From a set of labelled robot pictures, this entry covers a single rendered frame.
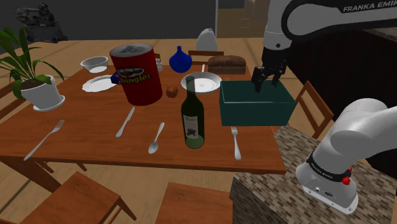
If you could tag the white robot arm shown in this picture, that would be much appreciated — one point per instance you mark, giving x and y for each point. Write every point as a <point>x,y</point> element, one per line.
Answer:
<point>356,130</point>

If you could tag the white plate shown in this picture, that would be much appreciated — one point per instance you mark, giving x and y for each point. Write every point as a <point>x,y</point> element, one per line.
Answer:
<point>96,84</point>
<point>206,82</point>

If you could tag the green plant in white pot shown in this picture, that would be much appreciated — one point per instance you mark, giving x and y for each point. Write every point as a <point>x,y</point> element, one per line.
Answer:
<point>43,93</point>

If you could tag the clear glass bowl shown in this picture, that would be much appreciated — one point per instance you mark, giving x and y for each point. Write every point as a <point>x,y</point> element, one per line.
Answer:
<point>94,64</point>

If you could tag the teal box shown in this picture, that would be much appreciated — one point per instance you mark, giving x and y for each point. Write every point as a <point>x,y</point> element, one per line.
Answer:
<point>254,108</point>

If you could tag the silver spoon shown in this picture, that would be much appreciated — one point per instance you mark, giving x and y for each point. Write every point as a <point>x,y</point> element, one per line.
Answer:
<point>153,147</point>

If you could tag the white rounded object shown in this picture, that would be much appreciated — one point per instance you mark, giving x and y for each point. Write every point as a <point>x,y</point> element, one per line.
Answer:
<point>206,40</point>

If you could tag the red chips can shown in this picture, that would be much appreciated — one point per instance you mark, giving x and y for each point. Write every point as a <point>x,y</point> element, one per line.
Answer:
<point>139,77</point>

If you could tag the small brown ball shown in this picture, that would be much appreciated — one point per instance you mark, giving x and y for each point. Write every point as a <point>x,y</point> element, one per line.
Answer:
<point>172,91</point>

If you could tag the green wine bottle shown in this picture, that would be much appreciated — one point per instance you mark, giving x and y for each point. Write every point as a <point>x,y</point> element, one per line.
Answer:
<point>193,121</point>

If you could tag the dark cabinet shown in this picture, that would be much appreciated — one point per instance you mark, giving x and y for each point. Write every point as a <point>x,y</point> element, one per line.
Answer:
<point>341,71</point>

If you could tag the silver knife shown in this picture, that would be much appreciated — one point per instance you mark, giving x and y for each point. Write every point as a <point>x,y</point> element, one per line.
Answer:
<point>124,123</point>

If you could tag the wooden dining table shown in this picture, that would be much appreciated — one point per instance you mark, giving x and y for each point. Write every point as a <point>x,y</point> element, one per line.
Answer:
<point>93,127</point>

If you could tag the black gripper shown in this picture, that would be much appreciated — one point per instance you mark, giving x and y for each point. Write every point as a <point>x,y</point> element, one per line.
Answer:
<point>274,60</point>

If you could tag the small blue object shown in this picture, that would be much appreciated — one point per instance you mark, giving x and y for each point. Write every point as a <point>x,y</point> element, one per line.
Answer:
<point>114,78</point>

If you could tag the wooden chair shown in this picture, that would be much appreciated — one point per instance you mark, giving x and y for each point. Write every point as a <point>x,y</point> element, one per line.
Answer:
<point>74,201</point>
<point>195,204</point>
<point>201,53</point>
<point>313,105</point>
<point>7,107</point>

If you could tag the blue vase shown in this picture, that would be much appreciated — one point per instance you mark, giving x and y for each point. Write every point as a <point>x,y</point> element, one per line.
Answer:
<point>180,62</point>

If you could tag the patterned brick robot stand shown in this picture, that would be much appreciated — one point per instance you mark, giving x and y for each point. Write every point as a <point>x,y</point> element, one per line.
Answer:
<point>279,192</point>

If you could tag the small glass shaker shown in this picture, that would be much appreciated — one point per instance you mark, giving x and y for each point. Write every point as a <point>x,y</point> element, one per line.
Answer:
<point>159,65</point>

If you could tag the brown bread loaf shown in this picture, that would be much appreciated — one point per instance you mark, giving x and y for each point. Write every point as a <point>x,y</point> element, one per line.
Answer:
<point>226,65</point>

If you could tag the dark grey statue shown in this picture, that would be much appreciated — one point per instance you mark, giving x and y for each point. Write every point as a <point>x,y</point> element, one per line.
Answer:
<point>40,24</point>

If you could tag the silver fork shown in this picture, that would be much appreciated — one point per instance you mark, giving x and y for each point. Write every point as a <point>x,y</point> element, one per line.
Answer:
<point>40,142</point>
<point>236,145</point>

